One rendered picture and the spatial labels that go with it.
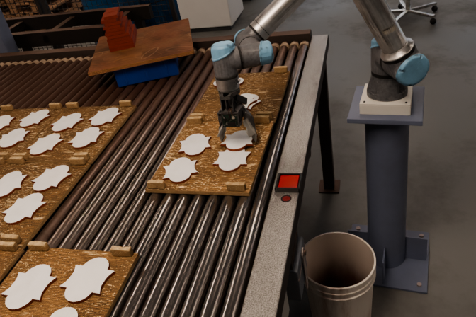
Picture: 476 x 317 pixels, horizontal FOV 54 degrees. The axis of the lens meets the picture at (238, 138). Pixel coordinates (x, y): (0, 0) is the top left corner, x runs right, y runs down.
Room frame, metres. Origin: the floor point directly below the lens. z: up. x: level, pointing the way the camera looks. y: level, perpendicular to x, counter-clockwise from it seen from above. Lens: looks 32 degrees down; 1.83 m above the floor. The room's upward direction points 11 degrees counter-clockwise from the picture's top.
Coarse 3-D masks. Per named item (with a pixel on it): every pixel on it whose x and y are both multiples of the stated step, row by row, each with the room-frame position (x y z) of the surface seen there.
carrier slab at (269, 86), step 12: (264, 72) 1.93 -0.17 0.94; (288, 72) 1.88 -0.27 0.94; (252, 84) 1.83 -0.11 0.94; (264, 84) 1.81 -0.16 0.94; (276, 84) 1.78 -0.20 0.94; (204, 96) 1.81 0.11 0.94; (216, 96) 1.78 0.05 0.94; (264, 96) 1.70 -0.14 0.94; (276, 96) 1.68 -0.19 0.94; (204, 108) 1.70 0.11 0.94; (216, 108) 1.68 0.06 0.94; (252, 108) 1.62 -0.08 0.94; (264, 108) 1.60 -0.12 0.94; (276, 108) 1.58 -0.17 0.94; (204, 120) 1.60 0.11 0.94; (216, 120) 1.58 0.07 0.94
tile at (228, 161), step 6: (228, 150) 1.35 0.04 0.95; (240, 150) 1.33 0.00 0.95; (222, 156) 1.32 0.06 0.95; (228, 156) 1.31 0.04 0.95; (234, 156) 1.30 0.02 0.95; (240, 156) 1.29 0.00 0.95; (246, 156) 1.29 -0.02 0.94; (216, 162) 1.29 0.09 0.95; (222, 162) 1.28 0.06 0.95; (228, 162) 1.28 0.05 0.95; (234, 162) 1.27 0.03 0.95; (240, 162) 1.26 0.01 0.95; (222, 168) 1.25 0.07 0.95; (228, 168) 1.24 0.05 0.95; (234, 168) 1.24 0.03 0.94
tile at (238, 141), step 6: (234, 132) 1.45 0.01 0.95; (240, 132) 1.44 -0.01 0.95; (228, 138) 1.41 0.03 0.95; (234, 138) 1.41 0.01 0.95; (240, 138) 1.40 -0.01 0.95; (246, 138) 1.39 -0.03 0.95; (222, 144) 1.38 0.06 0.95; (228, 144) 1.37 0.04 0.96; (234, 144) 1.36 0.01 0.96; (240, 144) 1.35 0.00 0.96; (246, 144) 1.35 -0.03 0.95; (252, 144) 1.34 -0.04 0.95; (234, 150) 1.33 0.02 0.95
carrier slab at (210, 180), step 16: (192, 128) 1.56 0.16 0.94; (208, 128) 1.54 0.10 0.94; (240, 128) 1.49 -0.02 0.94; (256, 128) 1.47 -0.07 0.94; (272, 128) 1.46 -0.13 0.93; (176, 144) 1.47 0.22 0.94; (256, 144) 1.36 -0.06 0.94; (192, 160) 1.35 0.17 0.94; (208, 160) 1.33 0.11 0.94; (256, 160) 1.27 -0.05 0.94; (160, 176) 1.29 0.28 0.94; (192, 176) 1.25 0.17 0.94; (208, 176) 1.23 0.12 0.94; (224, 176) 1.22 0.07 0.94; (240, 176) 1.20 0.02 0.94; (160, 192) 1.22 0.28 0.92; (176, 192) 1.20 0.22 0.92; (192, 192) 1.18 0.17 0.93; (208, 192) 1.16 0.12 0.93; (224, 192) 1.14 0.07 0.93; (240, 192) 1.12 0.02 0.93
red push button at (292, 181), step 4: (280, 176) 1.17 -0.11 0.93; (284, 176) 1.17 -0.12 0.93; (288, 176) 1.16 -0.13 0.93; (292, 176) 1.16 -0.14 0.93; (296, 176) 1.15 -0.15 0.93; (280, 180) 1.15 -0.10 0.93; (284, 180) 1.14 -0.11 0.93; (288, 180) 1.14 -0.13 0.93; (292, 180) 1.14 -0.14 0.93; (296, 180) 1.13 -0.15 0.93; (280, 184) 1.13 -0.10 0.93; (284, 184) 1.13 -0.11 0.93; (288, 184) 1.12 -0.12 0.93; (292, 184) 1.12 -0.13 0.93; (296, 184) 1.12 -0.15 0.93
